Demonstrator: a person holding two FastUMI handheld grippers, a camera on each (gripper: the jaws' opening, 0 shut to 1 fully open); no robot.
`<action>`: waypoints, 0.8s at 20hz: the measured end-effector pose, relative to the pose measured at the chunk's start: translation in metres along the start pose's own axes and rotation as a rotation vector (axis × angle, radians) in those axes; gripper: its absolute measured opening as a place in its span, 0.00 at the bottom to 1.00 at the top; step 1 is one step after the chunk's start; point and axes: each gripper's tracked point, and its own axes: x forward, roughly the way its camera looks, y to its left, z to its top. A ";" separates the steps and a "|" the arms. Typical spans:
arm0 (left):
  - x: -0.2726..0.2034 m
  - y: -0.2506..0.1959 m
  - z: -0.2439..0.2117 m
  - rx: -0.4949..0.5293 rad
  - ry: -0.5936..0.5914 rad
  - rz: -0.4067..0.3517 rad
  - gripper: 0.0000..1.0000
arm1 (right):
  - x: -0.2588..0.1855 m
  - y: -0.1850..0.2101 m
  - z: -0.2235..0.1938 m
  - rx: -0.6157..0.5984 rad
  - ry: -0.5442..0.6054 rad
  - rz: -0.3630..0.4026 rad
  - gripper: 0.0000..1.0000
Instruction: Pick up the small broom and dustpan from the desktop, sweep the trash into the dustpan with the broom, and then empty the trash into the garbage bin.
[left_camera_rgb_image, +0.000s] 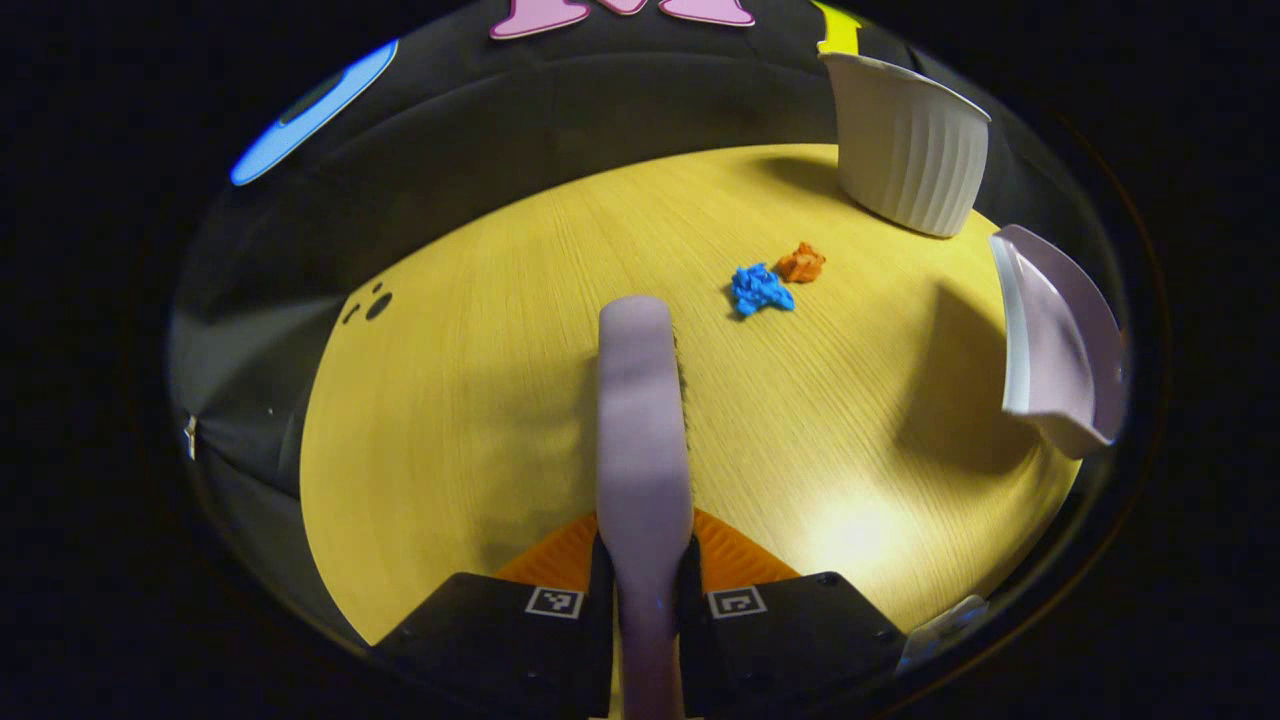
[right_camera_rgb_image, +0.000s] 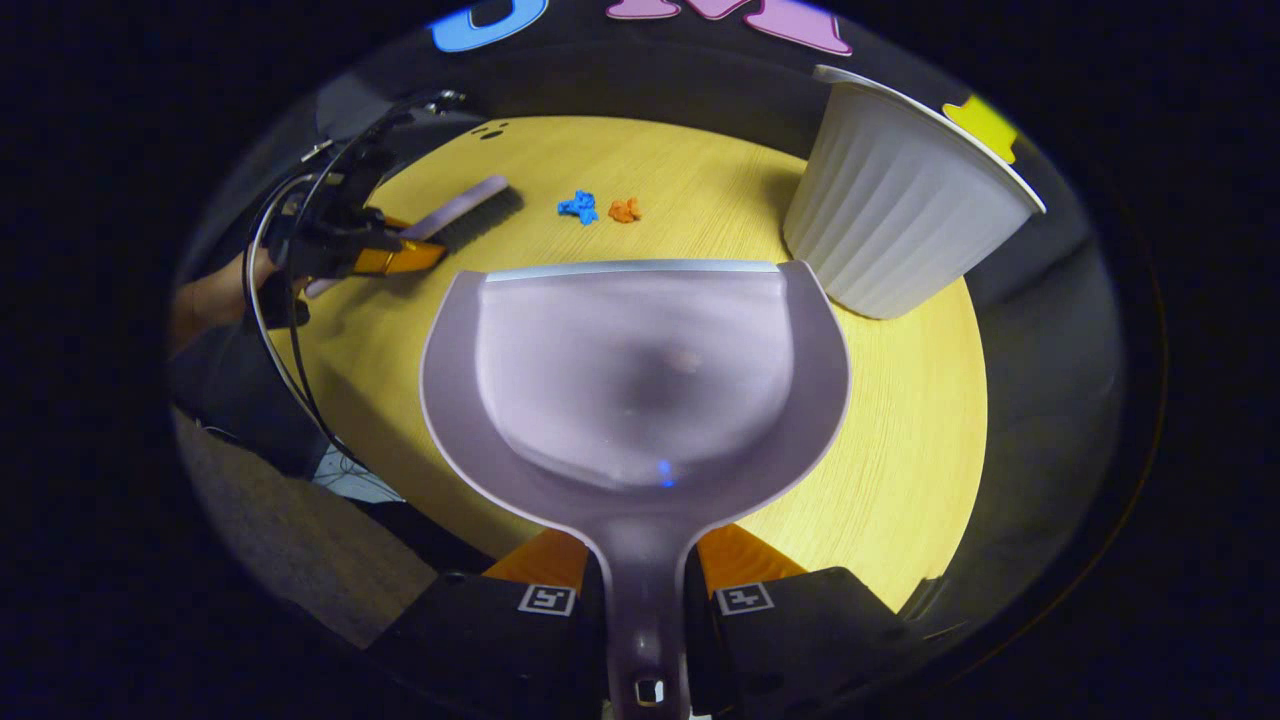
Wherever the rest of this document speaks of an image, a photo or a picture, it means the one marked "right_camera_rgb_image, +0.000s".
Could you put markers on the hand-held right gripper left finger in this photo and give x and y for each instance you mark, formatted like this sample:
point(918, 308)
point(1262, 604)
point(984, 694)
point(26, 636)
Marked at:
point(480, 640)

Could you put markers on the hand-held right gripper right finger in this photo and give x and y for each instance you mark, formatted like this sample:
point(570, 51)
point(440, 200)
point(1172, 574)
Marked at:
point(800, 640)

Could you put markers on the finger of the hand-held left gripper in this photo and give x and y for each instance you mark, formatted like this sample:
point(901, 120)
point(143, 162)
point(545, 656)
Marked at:
point(388, 222)
point(400, 260)

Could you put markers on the small lilac broom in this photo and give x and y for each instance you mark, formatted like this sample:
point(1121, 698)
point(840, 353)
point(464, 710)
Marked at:
point(460, 210)

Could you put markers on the blue paper scrap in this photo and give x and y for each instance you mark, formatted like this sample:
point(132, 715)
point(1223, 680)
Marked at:
point(579, 207)

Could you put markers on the orange paper scrap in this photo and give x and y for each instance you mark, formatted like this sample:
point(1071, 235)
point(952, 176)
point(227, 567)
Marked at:
point(624, 210)

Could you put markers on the lilac plastic dustpan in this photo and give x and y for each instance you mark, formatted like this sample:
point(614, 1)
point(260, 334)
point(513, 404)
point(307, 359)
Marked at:
point(640, 380)

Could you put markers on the white ribbed garbage bin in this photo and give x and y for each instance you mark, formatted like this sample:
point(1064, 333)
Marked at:
point(900, 210)

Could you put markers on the yellow wooden desktop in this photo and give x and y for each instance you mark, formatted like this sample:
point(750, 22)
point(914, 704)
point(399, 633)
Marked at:
point(880, 450)

